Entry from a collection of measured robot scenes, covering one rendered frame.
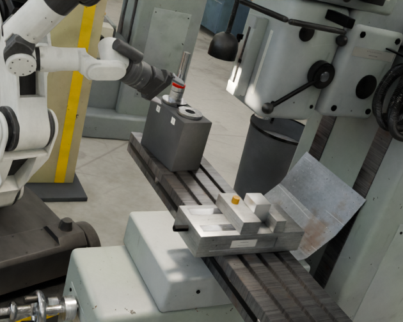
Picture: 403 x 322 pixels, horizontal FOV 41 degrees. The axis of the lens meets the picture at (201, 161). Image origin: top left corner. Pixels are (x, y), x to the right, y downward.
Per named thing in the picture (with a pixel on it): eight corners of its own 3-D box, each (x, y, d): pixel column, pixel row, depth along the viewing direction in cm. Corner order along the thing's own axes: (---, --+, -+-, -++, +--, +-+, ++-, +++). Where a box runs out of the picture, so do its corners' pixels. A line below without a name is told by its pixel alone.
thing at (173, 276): (160, 315, 148) (171, 281, 143) (121, 240, 175) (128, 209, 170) (300, 297, 173) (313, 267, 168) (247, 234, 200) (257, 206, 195)
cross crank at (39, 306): (23, 344, 147) (29, 311, 142) (16, 314, 156) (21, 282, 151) (80, 336, 155) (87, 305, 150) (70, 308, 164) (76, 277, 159)
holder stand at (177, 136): (170, 172, 183) (185, 119, 175) (139, 142, 198) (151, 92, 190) (198, 170, 191) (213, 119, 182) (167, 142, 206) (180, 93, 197)
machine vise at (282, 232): (194, 258, 142) (205, 223, 137) (172, 225, 153) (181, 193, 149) (297, 250, 159) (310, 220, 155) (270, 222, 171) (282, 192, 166)
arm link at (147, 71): (148, 108, 171) (120, 94, 163) (141, 85, 177) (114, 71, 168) (176, 85, 166) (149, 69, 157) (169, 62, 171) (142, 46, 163)
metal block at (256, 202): (250, 222, 151) (256, 204, 149) (240, 210, 156) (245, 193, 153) (265, 222, 154) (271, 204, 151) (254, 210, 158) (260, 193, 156)
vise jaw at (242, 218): (239, 234, 145) (244, 222, 143) (214, 204, 156) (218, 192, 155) (257, 233, 148) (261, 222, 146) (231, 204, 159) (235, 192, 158)
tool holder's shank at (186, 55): (181, 85, 185) (189, 54, 181) (173, 82, 186) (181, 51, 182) (185, 84, 188) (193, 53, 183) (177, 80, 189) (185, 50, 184)
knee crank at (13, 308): (-12, 327, 161) (-10, 312, 158) (-14, 313, 165) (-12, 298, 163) (61, 318, 172) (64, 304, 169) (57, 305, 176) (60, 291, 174)
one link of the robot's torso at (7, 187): (-48, 187, 192) (-10, 99, 163) (6, 179, 206) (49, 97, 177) (-33, 223, 187) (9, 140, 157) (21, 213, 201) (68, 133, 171)
